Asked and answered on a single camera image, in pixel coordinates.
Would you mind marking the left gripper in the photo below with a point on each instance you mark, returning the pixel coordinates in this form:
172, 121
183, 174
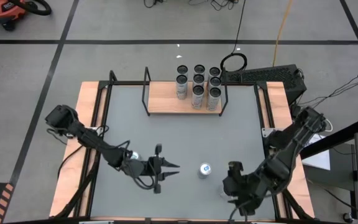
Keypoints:
140, 168

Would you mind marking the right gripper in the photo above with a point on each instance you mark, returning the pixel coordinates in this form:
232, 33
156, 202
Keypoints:
247, 186

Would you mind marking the silver blue Red Bull can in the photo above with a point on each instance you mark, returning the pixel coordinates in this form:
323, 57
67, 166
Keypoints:
205, 169
135, 155

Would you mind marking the white Celsius can pink band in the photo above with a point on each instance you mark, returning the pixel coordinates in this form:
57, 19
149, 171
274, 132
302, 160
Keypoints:
197, 98

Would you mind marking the white Celsius Tropical Vibe can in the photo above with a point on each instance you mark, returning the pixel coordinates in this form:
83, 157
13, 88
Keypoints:
215, 81

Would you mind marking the white Celsius can yellow band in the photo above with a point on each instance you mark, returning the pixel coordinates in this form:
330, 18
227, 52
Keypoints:
214, 71

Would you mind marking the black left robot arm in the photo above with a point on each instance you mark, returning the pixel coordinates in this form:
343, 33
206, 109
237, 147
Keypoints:
85, 135

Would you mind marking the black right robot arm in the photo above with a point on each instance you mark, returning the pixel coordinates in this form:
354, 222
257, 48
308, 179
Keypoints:
294, 143

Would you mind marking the wooden shelf board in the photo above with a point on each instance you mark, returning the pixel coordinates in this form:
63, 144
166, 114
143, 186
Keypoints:
163, 99

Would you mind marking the white paper sheet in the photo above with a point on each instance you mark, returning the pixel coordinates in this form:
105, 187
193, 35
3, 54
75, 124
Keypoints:
319, 158

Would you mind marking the wooden table base board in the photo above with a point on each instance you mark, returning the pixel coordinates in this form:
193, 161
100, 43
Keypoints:
68, 186

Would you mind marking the black desk beam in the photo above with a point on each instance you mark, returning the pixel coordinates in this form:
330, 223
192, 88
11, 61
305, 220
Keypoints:
331, 138

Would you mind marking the black caster wheel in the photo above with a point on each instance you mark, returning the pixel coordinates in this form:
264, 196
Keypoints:
346, 216

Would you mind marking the white metal bracket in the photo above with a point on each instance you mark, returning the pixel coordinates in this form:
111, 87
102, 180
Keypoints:
69, 134
266, 132

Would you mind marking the black metal table frame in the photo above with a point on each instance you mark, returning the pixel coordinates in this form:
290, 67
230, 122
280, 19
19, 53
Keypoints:
259, 99

